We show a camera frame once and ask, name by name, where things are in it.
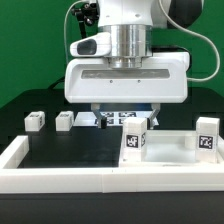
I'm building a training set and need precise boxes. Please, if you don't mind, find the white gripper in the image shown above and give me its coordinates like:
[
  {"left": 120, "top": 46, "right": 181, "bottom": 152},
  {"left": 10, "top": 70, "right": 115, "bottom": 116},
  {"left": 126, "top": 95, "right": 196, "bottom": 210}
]
[{"left": 64, "top": 52, "right": 190, "bottom": 130}]

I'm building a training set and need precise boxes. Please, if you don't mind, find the white square table top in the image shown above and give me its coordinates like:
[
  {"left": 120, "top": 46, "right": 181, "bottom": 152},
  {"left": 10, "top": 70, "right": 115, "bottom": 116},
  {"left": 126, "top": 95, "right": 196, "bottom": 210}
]
[{"left": 119, "top": 130, "right": 224, "bottom": 167}]

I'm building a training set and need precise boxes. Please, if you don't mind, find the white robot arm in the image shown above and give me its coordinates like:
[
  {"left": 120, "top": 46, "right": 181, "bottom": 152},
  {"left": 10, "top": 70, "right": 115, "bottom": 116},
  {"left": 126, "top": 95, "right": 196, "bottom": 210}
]
[{"left": 64, "top": 0, "right": 210, "bottom": 128}]

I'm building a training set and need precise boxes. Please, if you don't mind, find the white sheet with tags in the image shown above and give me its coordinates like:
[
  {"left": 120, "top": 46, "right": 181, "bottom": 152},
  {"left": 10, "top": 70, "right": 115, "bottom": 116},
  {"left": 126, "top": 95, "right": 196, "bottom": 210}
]
[{"left": 74, "top": 111, "right": 151, "bottom": 126}]

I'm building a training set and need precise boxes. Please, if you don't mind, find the white U-shaped obstacle fence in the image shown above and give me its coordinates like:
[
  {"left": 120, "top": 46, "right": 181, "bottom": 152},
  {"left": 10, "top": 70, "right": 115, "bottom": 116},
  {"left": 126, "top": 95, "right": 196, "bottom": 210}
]
[{"left": 0, "top": 135, "right": 224, "bottom": 194}]

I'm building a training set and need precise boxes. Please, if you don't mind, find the black cable bundle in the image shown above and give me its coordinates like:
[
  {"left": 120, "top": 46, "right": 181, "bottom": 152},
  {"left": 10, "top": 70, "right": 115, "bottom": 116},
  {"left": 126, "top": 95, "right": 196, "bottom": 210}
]
[{"left": 48, "top": 6, "right": 98, "bottom": 90}]

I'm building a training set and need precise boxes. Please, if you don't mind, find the white cable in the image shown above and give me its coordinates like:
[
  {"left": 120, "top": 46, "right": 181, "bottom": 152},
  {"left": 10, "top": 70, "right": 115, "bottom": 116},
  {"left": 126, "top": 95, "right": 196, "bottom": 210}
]
[{"left": 63, "top": 0, "right": 88, "bottom": 90}]

